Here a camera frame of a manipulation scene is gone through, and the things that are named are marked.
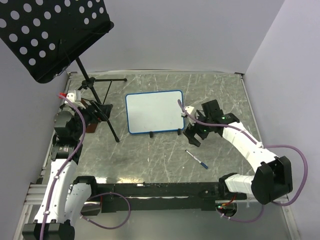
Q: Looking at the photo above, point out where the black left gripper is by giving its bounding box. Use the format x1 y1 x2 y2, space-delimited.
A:
70 99 112 139

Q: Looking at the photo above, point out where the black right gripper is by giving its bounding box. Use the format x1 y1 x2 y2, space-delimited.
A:
183 110 212 148

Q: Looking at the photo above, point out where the white whiteboard marker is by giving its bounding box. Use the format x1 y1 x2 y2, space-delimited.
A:
185 149 203 165

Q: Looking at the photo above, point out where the blue framed whiteboard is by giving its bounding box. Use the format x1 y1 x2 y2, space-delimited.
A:
125 89 185 138

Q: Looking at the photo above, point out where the blue marker cap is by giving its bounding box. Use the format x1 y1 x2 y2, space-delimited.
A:
200 162 208 169

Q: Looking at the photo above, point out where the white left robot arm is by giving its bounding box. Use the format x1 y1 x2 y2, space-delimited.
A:
22 100 113 240

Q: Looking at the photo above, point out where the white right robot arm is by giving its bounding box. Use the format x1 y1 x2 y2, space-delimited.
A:
181 100 293 205

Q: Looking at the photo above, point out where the brown wooden metronome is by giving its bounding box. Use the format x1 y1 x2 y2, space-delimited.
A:
80 98 101 133

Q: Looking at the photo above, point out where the black perforated music stand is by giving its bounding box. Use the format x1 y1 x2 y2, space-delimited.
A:
0 0 128 143

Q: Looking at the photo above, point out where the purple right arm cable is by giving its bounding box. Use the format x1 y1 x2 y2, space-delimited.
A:
177 99 309 207

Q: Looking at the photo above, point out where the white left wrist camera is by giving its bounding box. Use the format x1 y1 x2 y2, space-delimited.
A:
58 90 82 103

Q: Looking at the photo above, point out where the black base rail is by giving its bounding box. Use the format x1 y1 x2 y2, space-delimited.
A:
91 182 247 213

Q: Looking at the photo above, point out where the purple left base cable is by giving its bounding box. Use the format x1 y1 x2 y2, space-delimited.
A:
79 192 132 230

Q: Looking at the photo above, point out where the aluminium frame rail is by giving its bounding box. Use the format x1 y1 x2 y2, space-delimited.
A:
24 184 47 205

